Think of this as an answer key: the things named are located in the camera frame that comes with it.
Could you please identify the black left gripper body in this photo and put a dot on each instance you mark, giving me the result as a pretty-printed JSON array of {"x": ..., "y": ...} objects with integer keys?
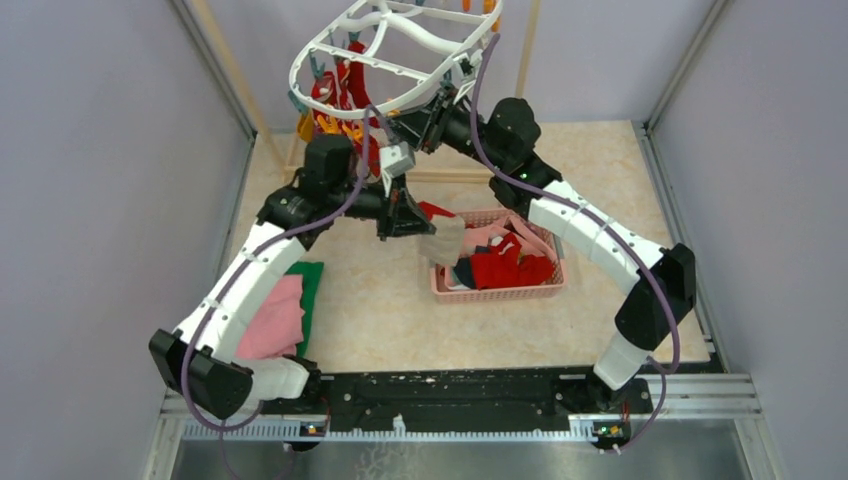
[{"x": 390, "y": 207}]

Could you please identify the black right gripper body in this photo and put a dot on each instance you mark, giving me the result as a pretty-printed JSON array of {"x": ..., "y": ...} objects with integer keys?
[{"x": 448, "y": 123}]

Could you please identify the beige sock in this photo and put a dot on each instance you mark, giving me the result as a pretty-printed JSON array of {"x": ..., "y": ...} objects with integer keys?
[{"x": 445, "y": 246}]

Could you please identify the pink plastic basket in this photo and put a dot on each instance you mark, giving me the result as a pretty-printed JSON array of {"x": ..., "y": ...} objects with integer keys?
[{"x": 478, "y": 218}]

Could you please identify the white plastic clip hanger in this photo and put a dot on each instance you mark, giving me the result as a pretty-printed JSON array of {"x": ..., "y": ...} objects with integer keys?
[{"x": 410, "y": 47}]

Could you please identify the orange clothespin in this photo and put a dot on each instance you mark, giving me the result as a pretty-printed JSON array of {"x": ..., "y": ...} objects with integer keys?
[{"x": 305, "y": 126}]

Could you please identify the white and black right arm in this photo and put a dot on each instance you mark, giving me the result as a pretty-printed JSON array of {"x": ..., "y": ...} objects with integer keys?
[{"x": 659, "y": 282}]

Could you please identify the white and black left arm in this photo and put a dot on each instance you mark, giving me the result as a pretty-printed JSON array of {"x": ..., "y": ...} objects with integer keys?
[{"x": 197, "y": 359}]

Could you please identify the red patterned sock pair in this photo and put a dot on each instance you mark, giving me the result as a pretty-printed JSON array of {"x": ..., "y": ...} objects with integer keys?
[{"x": 345, "y": 89}]

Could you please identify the green cloth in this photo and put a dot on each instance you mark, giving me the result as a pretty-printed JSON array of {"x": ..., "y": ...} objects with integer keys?
[{"x": 311, "y": 273}]

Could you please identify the pink cloth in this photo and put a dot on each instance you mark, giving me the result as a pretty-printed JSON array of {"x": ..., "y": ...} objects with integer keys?
[{"x": 277, "y": 328}]

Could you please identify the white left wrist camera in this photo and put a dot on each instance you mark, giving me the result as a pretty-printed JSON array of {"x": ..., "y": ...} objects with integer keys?
[{"x": 395, "y": 161}]

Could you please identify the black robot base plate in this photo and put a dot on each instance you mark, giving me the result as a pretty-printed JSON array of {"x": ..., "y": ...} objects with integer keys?
[{"x": 573, "y": 388}]

